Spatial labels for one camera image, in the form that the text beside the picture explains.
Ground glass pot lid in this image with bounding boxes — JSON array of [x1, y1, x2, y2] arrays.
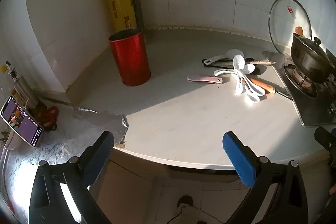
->
[[268, 0, 313, 54]]

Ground smartphone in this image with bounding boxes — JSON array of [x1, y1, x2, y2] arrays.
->
[[0, 95, 44, 148]]

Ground bamboo chopsticks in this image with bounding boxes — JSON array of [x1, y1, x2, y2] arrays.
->
[[226, 60, 277, 67]]

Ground white rice paddle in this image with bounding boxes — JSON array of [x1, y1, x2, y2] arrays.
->
[[204, 49, 246, 65]]

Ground oil dispenser bottle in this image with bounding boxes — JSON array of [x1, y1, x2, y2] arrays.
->
[[5, 61, 40, 119]]

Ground person's shoe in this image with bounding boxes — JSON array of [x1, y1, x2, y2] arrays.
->
[[177, 195, 194, 210]]

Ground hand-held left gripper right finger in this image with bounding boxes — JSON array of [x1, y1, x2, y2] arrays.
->
[[223, 131, 309, 224]]

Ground red scissors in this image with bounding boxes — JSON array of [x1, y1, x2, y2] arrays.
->
[[39, 105, 59, 132]]

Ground red metal canister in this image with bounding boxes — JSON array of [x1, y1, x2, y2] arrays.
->
[[109, 28, 152, 87]]

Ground pink handled kitchen tool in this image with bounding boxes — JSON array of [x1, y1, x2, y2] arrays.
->
[[187, 75, 223, 85]]

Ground black cooking pot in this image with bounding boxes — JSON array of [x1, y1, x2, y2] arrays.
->
[[290, 33, 336, 84]]

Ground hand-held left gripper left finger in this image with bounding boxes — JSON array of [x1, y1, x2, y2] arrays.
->
[[28, 131, 115, 224]]

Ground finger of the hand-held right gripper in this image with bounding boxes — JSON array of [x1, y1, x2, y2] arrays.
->
[[314, 126, 336, 155]]

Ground wooden handled kitchen knife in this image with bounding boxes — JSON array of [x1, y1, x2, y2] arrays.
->
[[247, 76, 293, 101]]

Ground gas stove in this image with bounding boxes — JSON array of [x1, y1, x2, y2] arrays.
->
[[262, 50, 336, 128]]

